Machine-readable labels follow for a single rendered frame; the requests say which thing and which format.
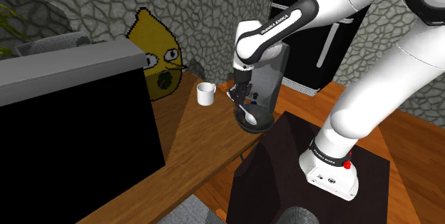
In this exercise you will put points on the dark robot stand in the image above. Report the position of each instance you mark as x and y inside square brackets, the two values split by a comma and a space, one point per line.
[274, 178]

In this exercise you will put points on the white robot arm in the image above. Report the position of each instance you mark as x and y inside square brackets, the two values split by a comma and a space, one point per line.
[368, 87]

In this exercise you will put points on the white spoon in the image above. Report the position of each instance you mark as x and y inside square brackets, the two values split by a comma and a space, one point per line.
[249, 117]

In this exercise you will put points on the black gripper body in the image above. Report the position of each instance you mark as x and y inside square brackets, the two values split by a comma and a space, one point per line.
[242, 78]

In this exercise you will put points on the green plant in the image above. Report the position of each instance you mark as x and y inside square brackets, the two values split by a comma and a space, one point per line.
[7, 25]

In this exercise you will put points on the yellow lemon face figure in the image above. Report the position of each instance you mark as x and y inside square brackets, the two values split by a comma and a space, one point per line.
[153, 35]

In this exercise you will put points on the grey armchair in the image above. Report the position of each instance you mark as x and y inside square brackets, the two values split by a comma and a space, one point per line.
[52, 42]

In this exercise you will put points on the wooden table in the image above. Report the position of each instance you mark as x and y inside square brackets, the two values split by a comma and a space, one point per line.
[201, 143]

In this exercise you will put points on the black box with grey top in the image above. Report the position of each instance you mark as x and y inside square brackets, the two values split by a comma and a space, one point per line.
[76, 133]

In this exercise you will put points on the grey rug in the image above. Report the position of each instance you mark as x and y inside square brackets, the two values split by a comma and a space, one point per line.
[189, 213]

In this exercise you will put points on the grey round cushion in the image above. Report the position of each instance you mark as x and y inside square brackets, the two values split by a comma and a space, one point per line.
[297, 216]

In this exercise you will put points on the white mug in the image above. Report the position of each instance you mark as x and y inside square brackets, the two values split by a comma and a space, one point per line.
[205, 94]

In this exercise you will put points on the grey coffee machine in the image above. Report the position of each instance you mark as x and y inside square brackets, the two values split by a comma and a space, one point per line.
[267, 77]

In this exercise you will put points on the black refrigerator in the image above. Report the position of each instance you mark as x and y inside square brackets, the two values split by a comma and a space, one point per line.
[306, 59]

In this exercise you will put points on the black bowl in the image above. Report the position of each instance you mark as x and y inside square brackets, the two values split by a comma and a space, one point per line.
[264, 119]

